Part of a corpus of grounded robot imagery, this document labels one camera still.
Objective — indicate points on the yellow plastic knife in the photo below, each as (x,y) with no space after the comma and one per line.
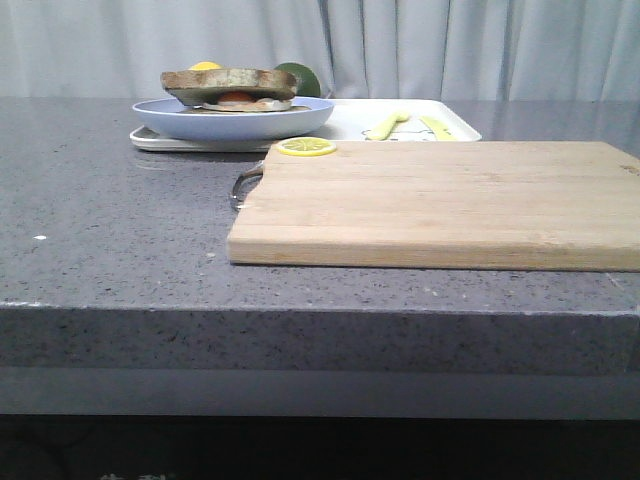
(439,129)

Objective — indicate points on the light blue plate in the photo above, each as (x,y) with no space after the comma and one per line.
(172,119)

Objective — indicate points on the fried egg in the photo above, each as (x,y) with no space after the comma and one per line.
(243,101)

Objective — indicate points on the white bear tray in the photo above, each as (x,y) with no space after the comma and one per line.
(351,120)

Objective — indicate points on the metal board handle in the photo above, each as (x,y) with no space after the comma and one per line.
(237,195)

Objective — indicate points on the grey curtain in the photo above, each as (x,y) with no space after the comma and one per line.
(449,50)

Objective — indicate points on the green lime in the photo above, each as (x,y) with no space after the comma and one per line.
(308,84)

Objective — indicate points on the bread slice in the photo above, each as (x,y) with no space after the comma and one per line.
(240,111)
(193,88)

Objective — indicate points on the yellow lemon left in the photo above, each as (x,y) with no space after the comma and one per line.
(205,66)

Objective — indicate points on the wooden cutting board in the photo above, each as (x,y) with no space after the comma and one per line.
(513,205)

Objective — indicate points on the lemon slice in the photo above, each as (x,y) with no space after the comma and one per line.
(306,146)

